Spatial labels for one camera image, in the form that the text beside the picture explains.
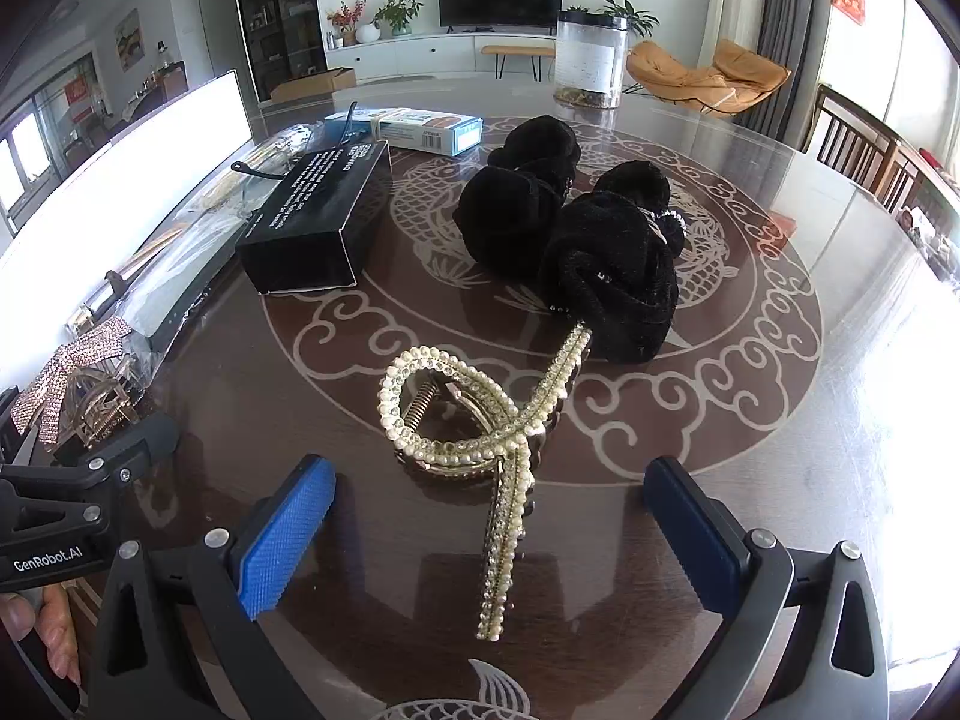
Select white board panel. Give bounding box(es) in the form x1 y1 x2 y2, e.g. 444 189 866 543
0 69 256 391

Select wooden dining chair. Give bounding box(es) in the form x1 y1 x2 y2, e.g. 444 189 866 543
874 142 960 220
802 84 901 181

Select cardboard box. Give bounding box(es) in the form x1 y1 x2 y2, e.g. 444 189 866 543
270 67 357 104

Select red flower arrangement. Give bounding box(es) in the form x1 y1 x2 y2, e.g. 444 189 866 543
328 0 367 47

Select large leafy potted plant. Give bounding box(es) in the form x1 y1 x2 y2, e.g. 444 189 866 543
568 0 661 38

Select packet of wooden chopsticks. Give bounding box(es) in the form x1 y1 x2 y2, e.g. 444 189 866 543
67 165 286 391

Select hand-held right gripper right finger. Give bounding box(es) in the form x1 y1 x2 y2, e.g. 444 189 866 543
643 456 890 720

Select clear jar with black lid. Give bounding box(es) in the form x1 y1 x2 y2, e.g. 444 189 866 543
553 9 629 110

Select dark glass bookshelf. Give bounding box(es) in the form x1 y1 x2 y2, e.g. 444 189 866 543
231 0 327 102

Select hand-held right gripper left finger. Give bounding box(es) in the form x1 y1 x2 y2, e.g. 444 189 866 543
88 454 337 720

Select black fluffy hair clip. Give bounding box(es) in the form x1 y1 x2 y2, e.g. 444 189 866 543
452 115 582 278
538 161 687 365

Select dark patterned glass desktop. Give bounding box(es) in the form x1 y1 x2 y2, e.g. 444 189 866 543
0 79 960 720

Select white television cabinet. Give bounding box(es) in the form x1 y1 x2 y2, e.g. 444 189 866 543
324 28 560 83

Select cluttered wooden sideboard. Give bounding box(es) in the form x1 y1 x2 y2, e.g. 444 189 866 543
900 150 960 282

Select wooden bench with metal legs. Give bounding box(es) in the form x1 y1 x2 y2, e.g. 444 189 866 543
480 45 557 80

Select pearl hair claw clip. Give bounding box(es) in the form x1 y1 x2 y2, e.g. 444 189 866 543
377 324 593 642

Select orange lounge chair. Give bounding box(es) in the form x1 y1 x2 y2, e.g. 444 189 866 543
625 39 792 117

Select grey curtain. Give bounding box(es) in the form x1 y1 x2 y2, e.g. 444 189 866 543
746 0 837 140

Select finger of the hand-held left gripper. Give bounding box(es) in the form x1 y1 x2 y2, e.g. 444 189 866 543
0 414 179 535
0 386 22 462

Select rhinestone bow hair clip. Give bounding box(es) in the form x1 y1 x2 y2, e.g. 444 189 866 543
11 315 143 452

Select person's left hand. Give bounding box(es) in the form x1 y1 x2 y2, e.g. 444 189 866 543
0 587 83 689

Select framed wall painting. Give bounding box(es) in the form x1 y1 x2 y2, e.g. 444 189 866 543
114 9 143 62

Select black-framed glasses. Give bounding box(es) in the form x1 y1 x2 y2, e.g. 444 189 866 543
231 124 323 185

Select green potted plant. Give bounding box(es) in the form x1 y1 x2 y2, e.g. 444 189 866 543
373 0 425 37

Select black television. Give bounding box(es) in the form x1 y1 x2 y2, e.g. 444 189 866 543
438 0 565 32

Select black printed box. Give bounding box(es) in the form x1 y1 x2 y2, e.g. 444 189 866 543
235 139 392 295

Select blue and white ointment box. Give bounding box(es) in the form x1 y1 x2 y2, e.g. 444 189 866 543
324 106 483 157

